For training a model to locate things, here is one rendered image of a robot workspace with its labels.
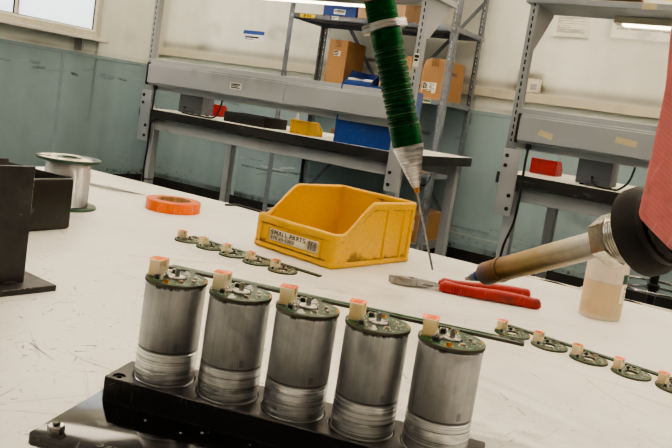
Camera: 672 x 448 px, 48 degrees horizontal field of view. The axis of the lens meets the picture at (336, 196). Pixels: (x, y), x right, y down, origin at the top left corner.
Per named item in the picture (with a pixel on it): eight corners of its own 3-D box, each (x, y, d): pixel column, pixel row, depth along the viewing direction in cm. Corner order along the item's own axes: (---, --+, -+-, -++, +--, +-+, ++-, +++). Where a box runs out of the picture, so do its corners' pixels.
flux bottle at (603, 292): (628, 321, 63) (652, 204, 62) (601, 322, 61) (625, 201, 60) (595, 309, 66) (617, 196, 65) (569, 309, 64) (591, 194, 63)
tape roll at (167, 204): (149, 202, 87) (150, 192, 86) (201, 209, 87) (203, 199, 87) (140, 210, 81) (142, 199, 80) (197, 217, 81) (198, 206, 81)
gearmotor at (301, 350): (309, 450, 28) (330, 318, 28) (249, 434, 29) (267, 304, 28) (327, 426, 31) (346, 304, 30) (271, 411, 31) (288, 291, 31)
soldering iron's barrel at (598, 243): (469, 296, 26) (625, 260, 20) (463, 251, 26) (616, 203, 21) (501, 297, 26) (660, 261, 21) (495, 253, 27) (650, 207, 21)
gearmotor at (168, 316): (174, 414, 30) (191, 287, 29) (119, 399, 30) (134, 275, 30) (201, 393, 32) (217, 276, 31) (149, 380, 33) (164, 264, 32)
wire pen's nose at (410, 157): (403, 188, 27) (395, 147, 27) (433, 183, 27) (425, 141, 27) (398, 191, 26) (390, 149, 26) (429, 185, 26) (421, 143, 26)
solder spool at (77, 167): (87, 215, 73) (93, 163, 73) (22, 206, 73) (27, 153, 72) (102, 206, 80) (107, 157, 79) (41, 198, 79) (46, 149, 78)
